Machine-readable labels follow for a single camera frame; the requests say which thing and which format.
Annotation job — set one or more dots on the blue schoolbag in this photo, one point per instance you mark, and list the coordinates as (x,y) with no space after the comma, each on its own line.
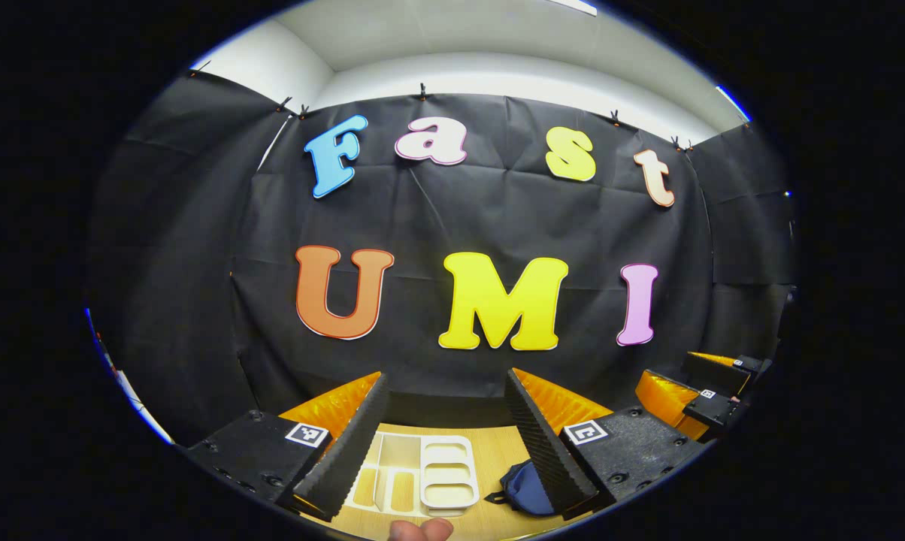
(528,488)

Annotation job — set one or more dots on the black backdrop cloth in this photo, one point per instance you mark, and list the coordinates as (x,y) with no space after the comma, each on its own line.
(422,218)

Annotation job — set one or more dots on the cream plastic bookshelf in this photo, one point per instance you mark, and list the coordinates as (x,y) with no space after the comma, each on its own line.
(445,473)

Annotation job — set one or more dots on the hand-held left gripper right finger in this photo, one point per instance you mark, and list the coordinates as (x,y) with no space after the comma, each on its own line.
(546,451)

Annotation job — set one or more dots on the ceiling light panel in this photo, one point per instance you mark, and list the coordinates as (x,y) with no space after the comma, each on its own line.
(573,6)

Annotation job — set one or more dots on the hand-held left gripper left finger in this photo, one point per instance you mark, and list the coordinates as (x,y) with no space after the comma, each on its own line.
(351,451)

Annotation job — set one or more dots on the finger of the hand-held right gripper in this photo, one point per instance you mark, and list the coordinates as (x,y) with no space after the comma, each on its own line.
(715,368)
(712,409)

